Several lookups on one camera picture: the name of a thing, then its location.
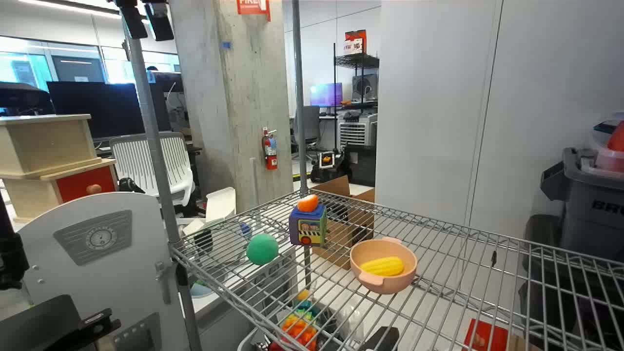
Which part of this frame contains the green ball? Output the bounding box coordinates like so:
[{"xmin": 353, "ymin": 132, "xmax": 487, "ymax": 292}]
[{"xmin": 245, "ymin": 233, "xmax": 279, "ymax": 264}]

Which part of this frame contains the yellow toy corn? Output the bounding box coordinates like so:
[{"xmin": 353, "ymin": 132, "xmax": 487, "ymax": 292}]
[{"xmin": 360, "ymin": 255, "xmax": 405, "ymax": 276}]

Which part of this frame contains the cardboard box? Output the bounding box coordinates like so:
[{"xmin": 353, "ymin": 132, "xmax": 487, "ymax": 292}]
[{"xmin": 312, "ymin": 175, "xmax": 374, "ymax": 268}]

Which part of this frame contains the metal wire shelf rack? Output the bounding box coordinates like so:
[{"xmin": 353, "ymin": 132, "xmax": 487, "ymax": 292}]
[{"xmin": 173, "ymin": 194, "xmax": 624, "ymax": 351}]

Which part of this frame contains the wooden toy shelf unit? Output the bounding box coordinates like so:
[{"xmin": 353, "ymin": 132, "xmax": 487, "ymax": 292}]
[{"xmin": 0, "ymin": 112, "xmax": 117, "ymax": 222}]

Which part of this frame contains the pink plastic bowl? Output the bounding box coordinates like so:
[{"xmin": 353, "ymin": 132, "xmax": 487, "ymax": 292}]
[{"xmin": 349, "ymin": 235, "xmax": 419, "ymax": 294}]

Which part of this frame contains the colourful toy below shelf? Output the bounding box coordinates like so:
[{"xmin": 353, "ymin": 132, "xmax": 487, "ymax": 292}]
[{"xmin": 280, "ymin": 288, "xmax": 319, "ymax": 351}]

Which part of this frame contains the grey storage bin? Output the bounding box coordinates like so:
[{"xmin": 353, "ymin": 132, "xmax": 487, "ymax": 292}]
[{"xmin": 540, "ymin": 147, "xmax": 624, "ymax": 261}]

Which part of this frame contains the orange white toy on cube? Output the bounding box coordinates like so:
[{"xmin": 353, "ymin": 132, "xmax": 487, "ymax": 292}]
[{"xmin": 296, "ymin": 194, "xmax": 319, "ymax": 212}]

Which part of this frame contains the white robot base panel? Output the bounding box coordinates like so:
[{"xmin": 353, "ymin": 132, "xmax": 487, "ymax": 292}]
[{"xmin": 19, "ymin": 190, "xmax": 189, "ymax": 351}]

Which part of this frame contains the black background shelving unit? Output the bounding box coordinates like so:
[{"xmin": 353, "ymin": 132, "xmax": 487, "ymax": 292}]
[{"xmin": 333, "ymin": 52, "xmax": 378, "ymax": 185}]

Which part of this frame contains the colourful number cube toy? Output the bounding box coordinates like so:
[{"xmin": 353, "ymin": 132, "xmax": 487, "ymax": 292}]
[{"xmin": 288, "ymin": 204, "xmax": 327, "ymax": 245}]

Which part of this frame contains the red fire extinguisher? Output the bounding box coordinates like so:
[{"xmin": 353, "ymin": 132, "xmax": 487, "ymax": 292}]
[{"xmin": 261, "ymin": 126, "xmax": 277, "ymax": 169}]

